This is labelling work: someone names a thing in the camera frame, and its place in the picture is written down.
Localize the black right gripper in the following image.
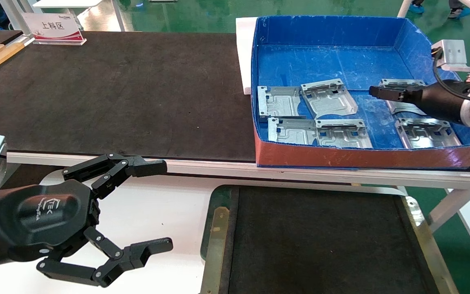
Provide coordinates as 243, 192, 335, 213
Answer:
368, 80, 470, 124

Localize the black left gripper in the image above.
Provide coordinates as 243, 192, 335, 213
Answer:
0, 154, 174, 288

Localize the metal bracket with raised sides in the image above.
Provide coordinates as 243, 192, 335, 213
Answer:
395, 118, 463, 150
378, 79, 442, 116
300, 78, 359, 119
315, 118, 374, 149

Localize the black tray container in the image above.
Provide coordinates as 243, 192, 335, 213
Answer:
200, 184, 460, 294

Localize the blue corrugated plastic bin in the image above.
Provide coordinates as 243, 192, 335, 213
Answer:
251, 16, 470, 169

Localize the black table mat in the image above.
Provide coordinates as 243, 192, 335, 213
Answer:
0, 29, 259, 163

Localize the flat stamped metal plate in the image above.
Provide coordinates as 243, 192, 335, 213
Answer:
258, 86, 303, 119
268, 117, 319, 146

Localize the white red sign placard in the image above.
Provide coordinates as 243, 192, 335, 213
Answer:
21, 12, 87, 46

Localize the short black camera cable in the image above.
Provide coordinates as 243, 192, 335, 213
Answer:
432, 46, 470, 103

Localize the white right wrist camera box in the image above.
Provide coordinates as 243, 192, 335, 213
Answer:
431, 40, 470, 82

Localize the aluminium table frame rail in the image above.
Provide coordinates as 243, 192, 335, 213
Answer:
7, 152, 470, 233

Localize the white frame post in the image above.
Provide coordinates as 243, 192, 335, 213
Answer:
0, 0, 35, 41

